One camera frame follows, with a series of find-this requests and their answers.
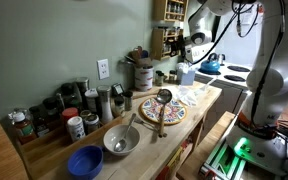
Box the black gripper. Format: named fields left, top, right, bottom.
left=170, top=33, right=187, bottom=57

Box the small wooden spice rack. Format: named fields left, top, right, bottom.
left=150, top=27, right=185, bottom=62

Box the large wooden spice rack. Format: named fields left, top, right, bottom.
left=152, top=0, right=189, bottom=23

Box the black cap bottle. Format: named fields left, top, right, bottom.
left=60, top=83, right=77, bottom=108

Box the white spice shaker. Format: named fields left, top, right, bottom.
left=66, top=115, right=87, bottom=143

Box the dark sauce bottle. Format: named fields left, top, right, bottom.
left=28, top=105, right=50, bottom=138

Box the wooden stepped condiment rack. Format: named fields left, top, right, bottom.
left=15, top=114, right=123, bottom=180

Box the red sauce bottle white cap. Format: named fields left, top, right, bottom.
left=12, top=111, right=38, bottom=145

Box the white tissue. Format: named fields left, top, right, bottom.
left=176, top=62, right=190, bottom=73

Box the small black lid jar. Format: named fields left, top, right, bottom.
left=157, top=71, right=165, bottom=87
left=168, top=69, right=178, bottom=84
left=154, top=69, right=162, bottom=85

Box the wooden spoon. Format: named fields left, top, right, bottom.
left=131, top=45, right=144, bottom=64
left=143, top=54, right=154, bottom=68

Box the blue utensil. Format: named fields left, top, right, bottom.
left=140, top=49, right=150, bottom=60

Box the blue tissue box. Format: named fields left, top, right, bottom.
left=177, top=68, right=197, bottom=86

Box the blue kettle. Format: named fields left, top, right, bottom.
left=198, top=52, right=222, bottom=75

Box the white red utensil crock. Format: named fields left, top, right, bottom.
left=133, top=65, right=155, bottom=92

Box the crumpled white cloth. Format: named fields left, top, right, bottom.
left=174, top=84, right=200, bottom=108

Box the metal utensil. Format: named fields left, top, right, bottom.
left=118, top=55, right=136, bottom=66

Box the white stove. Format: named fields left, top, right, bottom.
left=184, top=42, right=263, bottom=126

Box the colourful patterned plate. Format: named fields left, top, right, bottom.
left=139, top=96, right=188, bottom=126

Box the small steel cup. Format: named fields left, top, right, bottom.
left=123, top=90, right=134, bottom=112

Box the small black timer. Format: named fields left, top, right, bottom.
left=111, top=83, right=125, bottom=98

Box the small seasoning jar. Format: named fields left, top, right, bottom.
left=113, top=96, right=126, bottom=118

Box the metal fork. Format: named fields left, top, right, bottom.
left=133, top=118, right=160, bottom=133

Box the steel pepper mill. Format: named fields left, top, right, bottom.
left=96, top=85, right=114, bottom=125

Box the white canister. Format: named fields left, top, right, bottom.
left=84, top=88, right=99, bottom=114

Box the white bowl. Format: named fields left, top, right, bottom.
left=103, top=124, right=141, bottom=157

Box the tall steel canister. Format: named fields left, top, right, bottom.
left=75, top=77, right=90, bottom=108

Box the wooden platform board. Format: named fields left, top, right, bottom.
left=176, top=111, right=237, bottom=180

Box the metal spoon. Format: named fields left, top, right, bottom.
left=113, top=113, right=137, bottom=153

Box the small glass jar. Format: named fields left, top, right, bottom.
left=79, top=109, right=92, bottom=120

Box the small silver lid jar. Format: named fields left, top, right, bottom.
left=83, top=114, right=102, bottom=135

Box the yellow red package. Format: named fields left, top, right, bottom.
left=155, top=138, right=193, bottom=180

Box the red lid jar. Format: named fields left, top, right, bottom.
left=61, top=107, right=80, bottom=126

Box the dark jar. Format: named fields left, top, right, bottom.
left=42, top=97, right=60, bottom=123

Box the blue bowl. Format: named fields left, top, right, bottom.
left=67, top=145, right=104, bottom=180

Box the clear glass jar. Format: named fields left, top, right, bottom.
left=7, top=108, right=30, bottom=126

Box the wooden handled metal ladle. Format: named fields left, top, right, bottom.
left=155, top=88, right=173, bottom=138

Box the white wall outlet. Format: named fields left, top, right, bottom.
left=96, top=58, right=111, bottom=81

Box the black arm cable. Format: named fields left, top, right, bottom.
left=192, top=0, right=287, bottom=126

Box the aluminium base frame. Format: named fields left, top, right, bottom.
left=198, top=131, right=252, bottom=180

